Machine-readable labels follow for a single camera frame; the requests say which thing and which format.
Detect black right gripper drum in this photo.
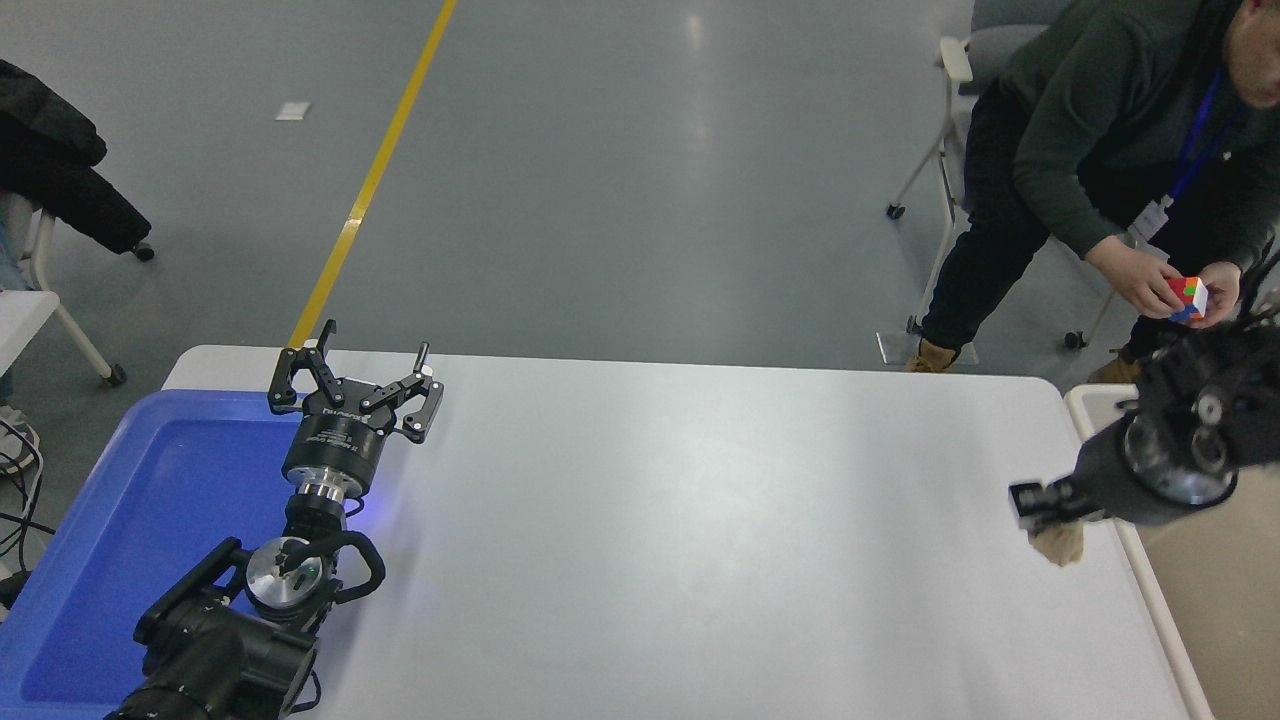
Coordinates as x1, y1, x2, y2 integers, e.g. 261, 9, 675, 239
1075, 418, 1238, 529

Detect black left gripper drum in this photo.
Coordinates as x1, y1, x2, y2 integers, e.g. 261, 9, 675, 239
281, 378, 399, 496

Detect tan paper ball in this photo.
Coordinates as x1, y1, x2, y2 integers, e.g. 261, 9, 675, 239
1028, 521, 1087, 569

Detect colourful puzzle cube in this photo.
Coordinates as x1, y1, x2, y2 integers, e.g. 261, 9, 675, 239
1165, 275, 1210, 325

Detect person's right hand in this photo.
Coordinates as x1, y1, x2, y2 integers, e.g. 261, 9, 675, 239
1084, 234, 1187, 322

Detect person's left hand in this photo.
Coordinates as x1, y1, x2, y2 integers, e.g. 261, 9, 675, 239
1194, 261, 1244, 327

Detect large pale bin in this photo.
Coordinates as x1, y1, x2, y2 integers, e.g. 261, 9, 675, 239
1063, 383, 1280, 720

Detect blue plastic tray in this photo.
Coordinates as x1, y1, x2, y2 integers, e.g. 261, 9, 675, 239
0, 388, 401, 720

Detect white framed chair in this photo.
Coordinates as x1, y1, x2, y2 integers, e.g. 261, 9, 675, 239
0, 190, 157, 389

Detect yellow floor tape line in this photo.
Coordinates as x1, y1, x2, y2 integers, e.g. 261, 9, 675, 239
288, 0, 461, 349

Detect black jacket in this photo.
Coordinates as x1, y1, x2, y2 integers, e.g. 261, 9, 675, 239
0, 58, 153, 256

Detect person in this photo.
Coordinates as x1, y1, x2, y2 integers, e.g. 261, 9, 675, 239
905, 0, 1280, 386

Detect blue lanyard with badge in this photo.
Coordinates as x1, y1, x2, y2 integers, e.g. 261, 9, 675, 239
1130, 68, 1241, 245

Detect black floor cable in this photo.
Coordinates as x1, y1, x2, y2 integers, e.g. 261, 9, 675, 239
0, 415, 57, 581

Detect grey chair with white frame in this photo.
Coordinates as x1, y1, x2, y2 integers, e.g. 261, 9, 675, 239
885, 0, 1117, 352

